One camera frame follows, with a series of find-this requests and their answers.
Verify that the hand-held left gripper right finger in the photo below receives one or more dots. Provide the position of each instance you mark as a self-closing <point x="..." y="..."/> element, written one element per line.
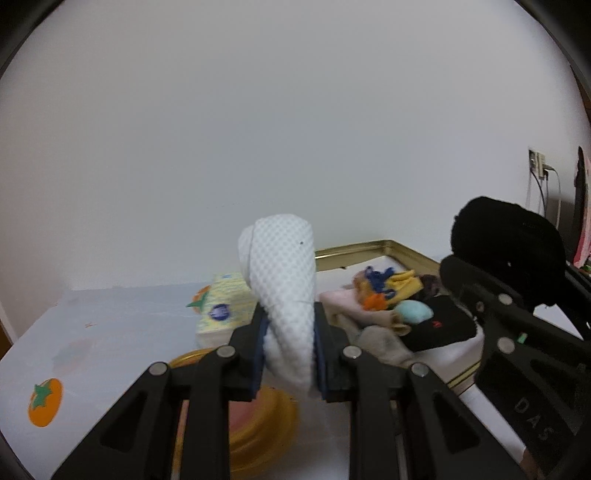
<point x="321" y="369"/>

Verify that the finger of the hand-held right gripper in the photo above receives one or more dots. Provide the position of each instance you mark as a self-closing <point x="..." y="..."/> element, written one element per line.
<point x="579" y="300"/>
<point x="489" y="295"/>

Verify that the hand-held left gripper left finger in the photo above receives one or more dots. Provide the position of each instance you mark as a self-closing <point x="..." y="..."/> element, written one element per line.
<point x="261" y="360"/>

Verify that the black cloth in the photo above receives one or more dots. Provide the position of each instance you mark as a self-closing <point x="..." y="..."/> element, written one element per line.
<point x="443" y="327"/>

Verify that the dark brown cloth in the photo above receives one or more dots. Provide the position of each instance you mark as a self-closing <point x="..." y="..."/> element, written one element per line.
<point x="431" y="286"/>

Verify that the beige cloth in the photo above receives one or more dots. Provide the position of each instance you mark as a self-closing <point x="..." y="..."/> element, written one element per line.
<point x="383" y="344"/>

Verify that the pink cloth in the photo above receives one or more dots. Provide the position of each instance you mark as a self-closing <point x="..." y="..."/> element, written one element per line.
<point x="341" y="302"/>

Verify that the yellow sock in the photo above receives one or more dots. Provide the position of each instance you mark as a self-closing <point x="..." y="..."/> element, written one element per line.
<point x="406" y="286"/>

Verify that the white waffle towel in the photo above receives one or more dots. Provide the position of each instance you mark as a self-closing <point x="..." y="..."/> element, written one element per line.
<point x="281" y="277"/>

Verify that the blue and orange knitted toy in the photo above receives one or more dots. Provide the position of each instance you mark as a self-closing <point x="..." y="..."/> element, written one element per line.
<point x="376" y="277"/>

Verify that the rectangular gold tin box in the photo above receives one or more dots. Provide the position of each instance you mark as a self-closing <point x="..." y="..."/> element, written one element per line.
<point x="351" y="251"/>

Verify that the yellow plastic bowl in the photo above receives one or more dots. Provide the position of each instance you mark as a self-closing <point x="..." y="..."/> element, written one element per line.
<point x="272" y="415"/>

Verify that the yellow patterned tissue pack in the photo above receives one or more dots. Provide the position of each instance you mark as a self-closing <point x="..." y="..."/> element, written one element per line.
<point x="221" y="314"/>

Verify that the pink printed board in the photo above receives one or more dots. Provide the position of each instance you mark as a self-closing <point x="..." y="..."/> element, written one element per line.
<point x="585" y="207"/>

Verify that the persimmon print white tablecloth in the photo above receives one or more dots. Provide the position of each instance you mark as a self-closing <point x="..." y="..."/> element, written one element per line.
<point x="115" y="332"/>

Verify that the brown wooden door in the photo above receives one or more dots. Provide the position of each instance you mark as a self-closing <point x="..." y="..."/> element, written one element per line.
<point x="3" y="332"/>

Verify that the white wall socket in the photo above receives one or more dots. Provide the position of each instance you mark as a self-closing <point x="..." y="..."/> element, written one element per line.
<point x="535" y="161"/>

